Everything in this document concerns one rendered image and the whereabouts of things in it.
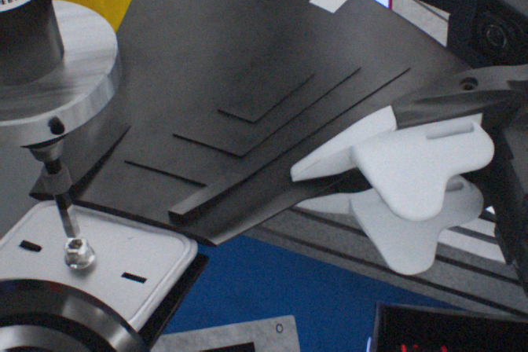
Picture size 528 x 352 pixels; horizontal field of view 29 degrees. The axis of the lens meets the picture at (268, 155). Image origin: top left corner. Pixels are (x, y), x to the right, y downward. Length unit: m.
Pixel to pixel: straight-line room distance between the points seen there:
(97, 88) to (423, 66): 0.27
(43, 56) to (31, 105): 0.02
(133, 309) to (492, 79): 0.19
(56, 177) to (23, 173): 1.29
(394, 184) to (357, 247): 0.47
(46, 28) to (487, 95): 0.21
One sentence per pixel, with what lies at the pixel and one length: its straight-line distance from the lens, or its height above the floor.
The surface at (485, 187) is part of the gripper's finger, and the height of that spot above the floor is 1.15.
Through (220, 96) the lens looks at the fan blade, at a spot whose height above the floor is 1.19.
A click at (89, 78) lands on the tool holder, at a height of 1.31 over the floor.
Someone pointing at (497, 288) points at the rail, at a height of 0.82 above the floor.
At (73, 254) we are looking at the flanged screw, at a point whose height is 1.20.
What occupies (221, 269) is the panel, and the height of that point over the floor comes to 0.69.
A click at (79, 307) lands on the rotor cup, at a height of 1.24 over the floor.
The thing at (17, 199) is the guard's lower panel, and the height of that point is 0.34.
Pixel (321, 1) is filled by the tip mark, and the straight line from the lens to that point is 0.61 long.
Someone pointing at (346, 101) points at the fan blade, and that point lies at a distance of 0.54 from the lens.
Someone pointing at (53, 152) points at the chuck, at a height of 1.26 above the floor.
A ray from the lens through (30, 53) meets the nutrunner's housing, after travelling 0.36.
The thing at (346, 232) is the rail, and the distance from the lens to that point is 0.92.
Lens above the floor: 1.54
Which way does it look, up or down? 45 degrees down
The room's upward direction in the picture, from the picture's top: 5 degrees counter-clockwise
